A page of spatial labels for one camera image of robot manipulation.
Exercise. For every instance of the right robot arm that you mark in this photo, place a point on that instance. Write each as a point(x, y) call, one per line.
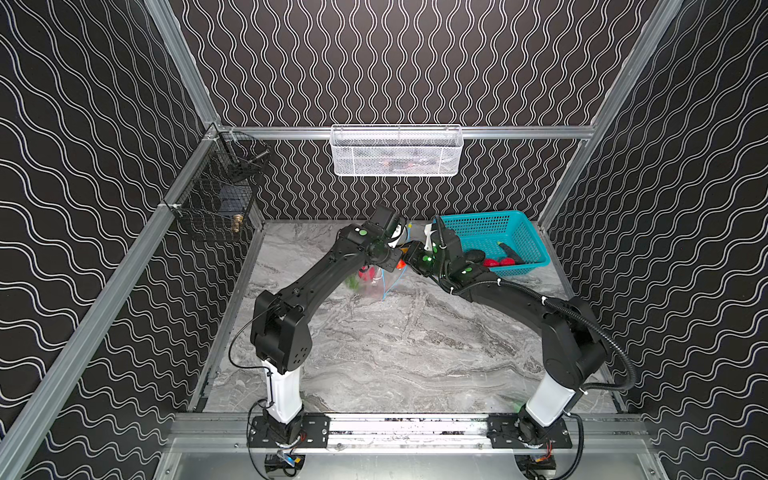
point(578, 355)

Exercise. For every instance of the dark toy eggplant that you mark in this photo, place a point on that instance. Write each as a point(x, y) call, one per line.
point(475, 256)

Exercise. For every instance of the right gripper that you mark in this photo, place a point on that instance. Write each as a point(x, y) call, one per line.
point(417, 266)

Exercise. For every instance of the clear zip top bag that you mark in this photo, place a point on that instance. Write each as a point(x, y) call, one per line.
point(379, 286)

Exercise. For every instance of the black toy item in basket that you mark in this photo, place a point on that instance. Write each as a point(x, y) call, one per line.
point(511, 253)

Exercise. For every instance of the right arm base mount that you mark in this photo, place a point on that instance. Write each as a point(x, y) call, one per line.
point(531, 433)

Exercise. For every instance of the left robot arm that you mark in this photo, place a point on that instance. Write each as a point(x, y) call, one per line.
point(280, 330)

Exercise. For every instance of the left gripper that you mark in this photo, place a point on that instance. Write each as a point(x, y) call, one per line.
point(387, 257)

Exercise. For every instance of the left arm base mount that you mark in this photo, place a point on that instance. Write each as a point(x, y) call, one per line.
point(288, 432)

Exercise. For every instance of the teal plastic basket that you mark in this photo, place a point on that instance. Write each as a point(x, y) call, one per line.
point(509, 240)

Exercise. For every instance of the white mesh wall basket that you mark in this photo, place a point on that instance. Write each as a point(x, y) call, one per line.
point(396, 150)

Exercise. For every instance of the black wire wall basket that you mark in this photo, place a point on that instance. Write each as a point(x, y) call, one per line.
point(218, 206)

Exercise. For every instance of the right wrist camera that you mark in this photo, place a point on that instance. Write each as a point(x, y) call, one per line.
point(428, 242)

